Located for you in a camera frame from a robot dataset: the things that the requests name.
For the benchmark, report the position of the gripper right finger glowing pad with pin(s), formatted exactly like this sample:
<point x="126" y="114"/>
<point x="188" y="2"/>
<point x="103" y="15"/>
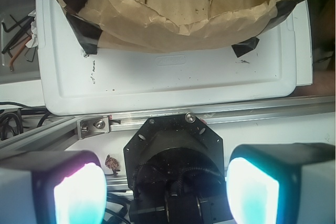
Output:
<point x="282" y="183"/>

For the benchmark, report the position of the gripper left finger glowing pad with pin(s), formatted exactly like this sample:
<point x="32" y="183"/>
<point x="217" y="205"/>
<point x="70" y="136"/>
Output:
<point x="52" y="187"/>

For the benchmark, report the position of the black hex key set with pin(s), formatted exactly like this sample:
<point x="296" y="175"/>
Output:
<point x="13" y="33"/>

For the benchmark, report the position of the brown paper bag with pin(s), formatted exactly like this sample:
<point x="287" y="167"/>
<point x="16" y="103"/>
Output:
<point x="165" y="26"/>

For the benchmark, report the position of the aluminium frame rail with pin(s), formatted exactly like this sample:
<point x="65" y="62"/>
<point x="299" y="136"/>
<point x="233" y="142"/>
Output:
<point x="286" y="120"/>

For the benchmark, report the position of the silver corner bracket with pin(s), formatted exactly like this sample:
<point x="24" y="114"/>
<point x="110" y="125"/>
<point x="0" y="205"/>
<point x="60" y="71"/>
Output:
<point x="92" y="127"/>

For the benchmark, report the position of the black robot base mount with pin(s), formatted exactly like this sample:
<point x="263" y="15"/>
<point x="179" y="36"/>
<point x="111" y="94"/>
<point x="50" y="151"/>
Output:
<point x="175" y="168"/>

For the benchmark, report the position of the orange-handled tool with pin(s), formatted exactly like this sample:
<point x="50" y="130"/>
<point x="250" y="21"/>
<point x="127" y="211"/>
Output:
<point x="18" y="52"/>

